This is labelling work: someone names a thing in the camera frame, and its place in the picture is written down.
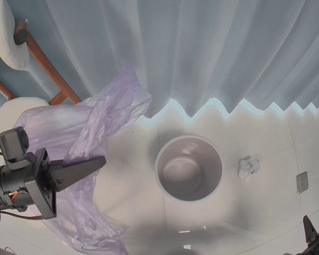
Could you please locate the white cushioned wooden chair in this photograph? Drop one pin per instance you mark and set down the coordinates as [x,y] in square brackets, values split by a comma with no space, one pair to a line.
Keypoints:
[2,22]

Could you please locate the white wrapper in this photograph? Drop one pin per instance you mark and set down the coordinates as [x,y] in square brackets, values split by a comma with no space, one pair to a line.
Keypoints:
[248,169]

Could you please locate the white trash bin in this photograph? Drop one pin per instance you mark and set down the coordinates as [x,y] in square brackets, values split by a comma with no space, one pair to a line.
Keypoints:
[188,169]

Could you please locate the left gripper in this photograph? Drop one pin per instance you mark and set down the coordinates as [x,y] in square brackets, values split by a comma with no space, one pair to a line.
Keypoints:
[44,195]

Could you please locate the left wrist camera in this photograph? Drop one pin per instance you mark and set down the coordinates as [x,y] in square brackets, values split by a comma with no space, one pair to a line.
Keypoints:
[12,142]

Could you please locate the purple plastic bag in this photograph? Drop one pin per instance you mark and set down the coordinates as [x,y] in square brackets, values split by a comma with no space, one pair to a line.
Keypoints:
[101,115]

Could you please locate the pale blue curtain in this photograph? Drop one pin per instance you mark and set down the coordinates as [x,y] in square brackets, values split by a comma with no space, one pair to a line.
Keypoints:
[188,36]

